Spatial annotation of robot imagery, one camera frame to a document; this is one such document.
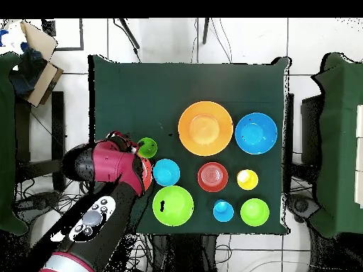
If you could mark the small blue bowl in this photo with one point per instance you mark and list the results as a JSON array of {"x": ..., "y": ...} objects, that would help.
[{"x": 166, "y": 172}]

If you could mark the green cup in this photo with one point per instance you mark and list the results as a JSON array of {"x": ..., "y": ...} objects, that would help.
[{"x": 149, "y": 148}]

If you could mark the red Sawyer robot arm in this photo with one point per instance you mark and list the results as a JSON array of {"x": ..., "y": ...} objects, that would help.
[{"x": 113, "y": 164}]

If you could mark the large orange bowl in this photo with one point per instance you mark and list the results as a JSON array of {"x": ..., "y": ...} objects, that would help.
[{"x": 205, "y": 129}]

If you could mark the small red bowl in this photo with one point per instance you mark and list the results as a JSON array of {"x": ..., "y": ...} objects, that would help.
[{"x": 212, "y": 177}]

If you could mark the wide red bowl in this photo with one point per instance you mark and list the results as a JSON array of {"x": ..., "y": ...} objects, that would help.
[{"x": 148, "y": 175}]

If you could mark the large green bowl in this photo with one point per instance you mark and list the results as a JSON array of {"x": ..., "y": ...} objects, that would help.
[{"x": 175, "y": 204}]

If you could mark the dark green table cloth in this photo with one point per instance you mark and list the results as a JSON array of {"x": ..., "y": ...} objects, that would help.
[{"x": 136, "y": 99}]

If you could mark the yellow cup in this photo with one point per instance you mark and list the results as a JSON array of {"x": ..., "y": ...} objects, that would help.
[{"x": 249, "y": 181}]

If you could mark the blue cup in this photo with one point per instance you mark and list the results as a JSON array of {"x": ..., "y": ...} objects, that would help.
[{"x": 224, "y": 212}]

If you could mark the large blue bowl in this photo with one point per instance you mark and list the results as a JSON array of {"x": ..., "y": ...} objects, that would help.
[{"x": 256, "y": 133}]

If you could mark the small green bowl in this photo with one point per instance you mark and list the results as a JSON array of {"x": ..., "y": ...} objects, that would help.
[{"x": 254, "y": 212}]

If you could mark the black tripod leg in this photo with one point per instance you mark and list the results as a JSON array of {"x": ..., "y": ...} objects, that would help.
[
  {"x": 130, "y": 35},
  {"x": 205, "y": 31}
]

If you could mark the cardboard box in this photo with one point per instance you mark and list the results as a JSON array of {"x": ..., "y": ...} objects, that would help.
[{"x": 42, "y": 82}]

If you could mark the green cloth side table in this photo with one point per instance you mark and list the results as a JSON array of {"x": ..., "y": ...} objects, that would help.
[
  {"x": 7, "y": 141},
  {"x": 337, "y": 141}
]

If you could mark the dark blue cloth bundle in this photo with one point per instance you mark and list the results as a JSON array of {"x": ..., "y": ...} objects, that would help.
[{"x": 27, "y": 76}]

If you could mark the white box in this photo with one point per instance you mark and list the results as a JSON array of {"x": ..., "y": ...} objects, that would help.
[{"x": 360, "y": 155}]

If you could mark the black stool frame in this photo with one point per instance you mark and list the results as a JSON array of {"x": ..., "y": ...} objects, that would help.
[{"x": 58, "y": 127}]

